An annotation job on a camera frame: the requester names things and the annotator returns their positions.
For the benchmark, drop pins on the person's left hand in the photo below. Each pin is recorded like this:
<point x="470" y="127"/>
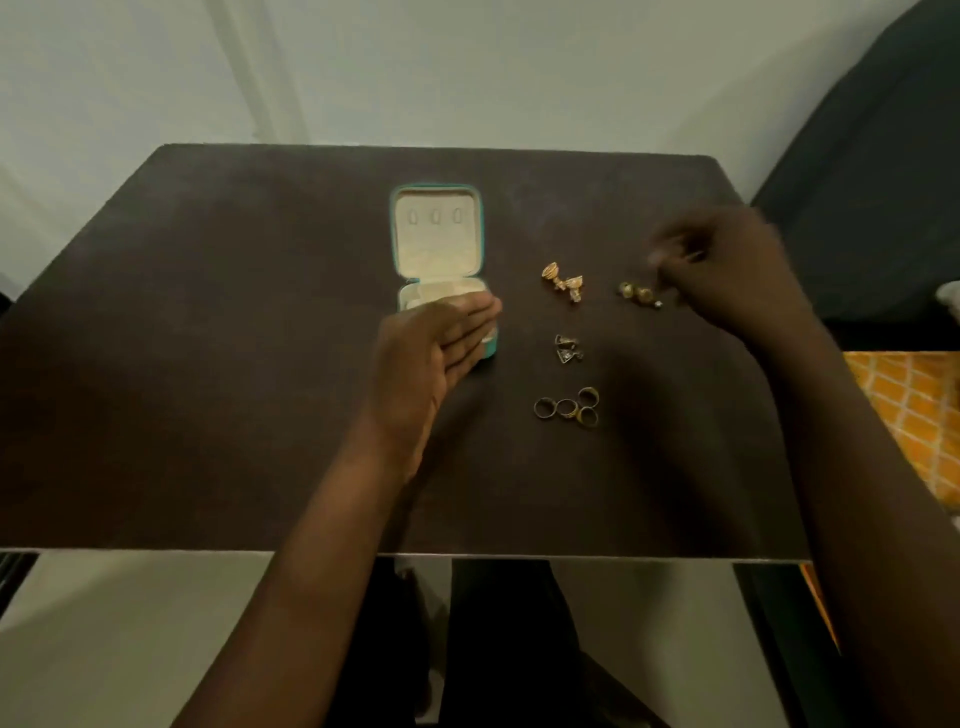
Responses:
<point x="409" y="375"/>

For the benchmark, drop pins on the person's right hand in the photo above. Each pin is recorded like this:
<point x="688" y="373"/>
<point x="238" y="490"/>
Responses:
<point x="739" y="277"/>

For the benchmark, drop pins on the green gold flower earring jewelry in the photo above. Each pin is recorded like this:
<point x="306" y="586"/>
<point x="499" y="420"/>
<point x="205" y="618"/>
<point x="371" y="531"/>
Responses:
<point x="627" y="289"/>
<point x="645" y="295"/>

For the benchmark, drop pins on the teal jewelry box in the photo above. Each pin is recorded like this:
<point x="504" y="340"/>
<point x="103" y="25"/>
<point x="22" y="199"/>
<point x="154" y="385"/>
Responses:
<point x="435" y="240"/>

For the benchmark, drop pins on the person's right forearm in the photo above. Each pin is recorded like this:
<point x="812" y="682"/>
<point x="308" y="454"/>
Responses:
<point x="877" y="525"/>

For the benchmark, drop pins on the person's left forearm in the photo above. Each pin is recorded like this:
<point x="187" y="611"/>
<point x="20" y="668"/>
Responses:
<point x="300" y="600"/>

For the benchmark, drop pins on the dark grey upholstered chair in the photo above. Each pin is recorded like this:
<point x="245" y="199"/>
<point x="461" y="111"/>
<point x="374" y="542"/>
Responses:
<point x="870" y="180"/>

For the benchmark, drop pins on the beige pillow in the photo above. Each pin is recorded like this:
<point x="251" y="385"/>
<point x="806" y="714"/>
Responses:
<point x="951" y="300"/>

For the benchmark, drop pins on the orange patterned bed cloth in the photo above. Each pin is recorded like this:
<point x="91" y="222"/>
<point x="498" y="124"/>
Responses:
<point x="915" y="420"/>

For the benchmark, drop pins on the black trousers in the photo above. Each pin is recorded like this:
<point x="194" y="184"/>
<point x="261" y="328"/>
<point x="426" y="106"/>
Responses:
<point x="510" y="652"/>

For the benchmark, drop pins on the black floor door track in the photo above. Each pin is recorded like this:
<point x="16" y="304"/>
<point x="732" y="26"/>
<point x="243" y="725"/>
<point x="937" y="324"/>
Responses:
<point x="15" y="585"/>

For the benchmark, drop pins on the white wall conduit strip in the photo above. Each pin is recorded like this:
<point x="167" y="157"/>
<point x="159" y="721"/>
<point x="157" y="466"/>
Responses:
<point x="255" y="75"/>

